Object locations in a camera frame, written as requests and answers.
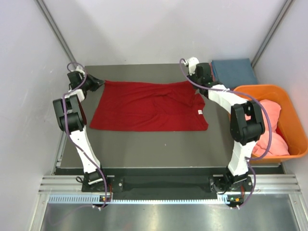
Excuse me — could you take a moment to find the red t shirt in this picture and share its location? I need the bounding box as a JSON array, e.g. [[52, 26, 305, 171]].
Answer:
[[90, 81, 208, 132]]

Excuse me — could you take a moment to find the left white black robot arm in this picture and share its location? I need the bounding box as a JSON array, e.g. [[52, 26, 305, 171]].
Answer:
[[52, 70, 109, 191]]

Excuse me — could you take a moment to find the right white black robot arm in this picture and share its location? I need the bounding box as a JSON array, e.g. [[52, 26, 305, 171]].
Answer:
[[182, 57, 265, 193]]

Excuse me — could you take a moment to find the folded pink t shirt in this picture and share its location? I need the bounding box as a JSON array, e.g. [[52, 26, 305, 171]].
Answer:
[[209, 63, 216, 81]]

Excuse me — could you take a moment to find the folded blue t shirt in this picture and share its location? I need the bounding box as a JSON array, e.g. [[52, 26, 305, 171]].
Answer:
[[211, 58, 258, 89]]

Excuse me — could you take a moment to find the orange plastic bin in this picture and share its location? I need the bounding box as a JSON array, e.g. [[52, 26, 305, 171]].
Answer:
[[234, 84, 308, 164]]

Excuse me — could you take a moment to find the crumpled pink t shirt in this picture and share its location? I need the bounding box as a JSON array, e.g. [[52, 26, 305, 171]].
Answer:
[[253, 100, 290, 158]]

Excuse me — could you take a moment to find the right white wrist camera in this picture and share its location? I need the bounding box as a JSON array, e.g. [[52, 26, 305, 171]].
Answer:
[[183, 57, 199, 76]]

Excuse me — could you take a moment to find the left aluminium frame post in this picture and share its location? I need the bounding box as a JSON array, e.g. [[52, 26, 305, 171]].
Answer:
[[34, 0, 77, 67]]

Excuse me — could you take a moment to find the aluminium frame post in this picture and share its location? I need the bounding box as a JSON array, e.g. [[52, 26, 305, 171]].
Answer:
[[251, 0, 295, 68], [34, 0, 77, 67]]

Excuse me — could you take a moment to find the right aluminium frame post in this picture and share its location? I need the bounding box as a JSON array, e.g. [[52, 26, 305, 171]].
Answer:
[[251, 0, 295, 68]]

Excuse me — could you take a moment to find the grey slotted cable duct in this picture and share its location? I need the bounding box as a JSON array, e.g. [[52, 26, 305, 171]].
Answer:
[[48, 194, 240, 205]]

